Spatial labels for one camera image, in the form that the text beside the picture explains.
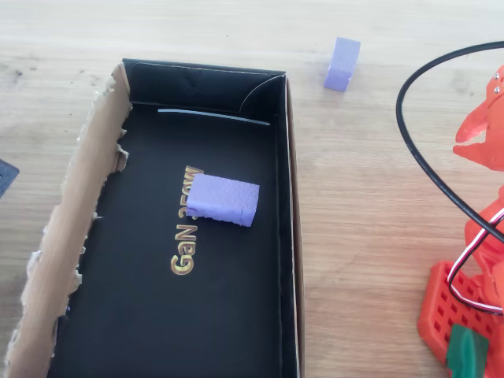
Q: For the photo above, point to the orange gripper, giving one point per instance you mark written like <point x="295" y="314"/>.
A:
<point x="478" y="135"/>

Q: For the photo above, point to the purple foam block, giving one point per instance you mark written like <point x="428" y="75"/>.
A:
<point x="342" y="63"/>
<point x="224" y="199"/>

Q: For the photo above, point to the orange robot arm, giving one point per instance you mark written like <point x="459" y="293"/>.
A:
<point x="437" y="311"/>

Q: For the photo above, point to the black cardboard box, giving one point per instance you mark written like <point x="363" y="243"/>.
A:
<point x="138" y="315"/>

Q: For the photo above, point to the green table clamp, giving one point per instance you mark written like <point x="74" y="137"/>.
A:
<point x="466" y="350"/>

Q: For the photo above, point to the dark blue object at edge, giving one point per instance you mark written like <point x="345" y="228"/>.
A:
<point x="7" y="177"/>

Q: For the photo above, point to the orange camera mount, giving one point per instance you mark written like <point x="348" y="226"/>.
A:
<point x="497" y="98"/>

